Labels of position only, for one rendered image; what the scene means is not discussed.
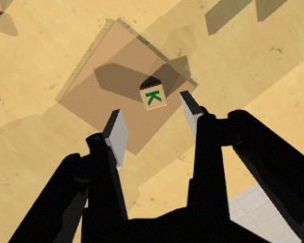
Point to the tan square mat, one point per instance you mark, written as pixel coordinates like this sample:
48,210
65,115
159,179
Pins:
111,80

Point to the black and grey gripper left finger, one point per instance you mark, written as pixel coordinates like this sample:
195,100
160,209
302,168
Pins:
55,215

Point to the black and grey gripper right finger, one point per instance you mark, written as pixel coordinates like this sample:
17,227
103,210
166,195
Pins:
276,165

